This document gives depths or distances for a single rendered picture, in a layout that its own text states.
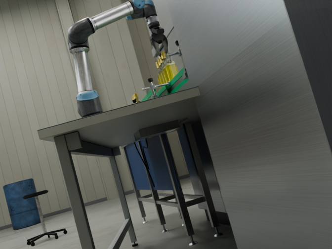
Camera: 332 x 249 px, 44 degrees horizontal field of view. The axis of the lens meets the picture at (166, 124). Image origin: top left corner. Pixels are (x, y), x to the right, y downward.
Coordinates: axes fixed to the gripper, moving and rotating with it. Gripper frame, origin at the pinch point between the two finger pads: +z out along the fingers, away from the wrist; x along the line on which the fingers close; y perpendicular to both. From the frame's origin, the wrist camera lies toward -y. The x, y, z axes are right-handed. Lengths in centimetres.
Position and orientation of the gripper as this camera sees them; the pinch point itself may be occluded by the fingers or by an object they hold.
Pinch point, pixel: (163, 53)
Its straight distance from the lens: 256.5
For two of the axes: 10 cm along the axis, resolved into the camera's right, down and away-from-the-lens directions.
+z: 2.7, 9.6, -0.9
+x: -9.3, 2.4, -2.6
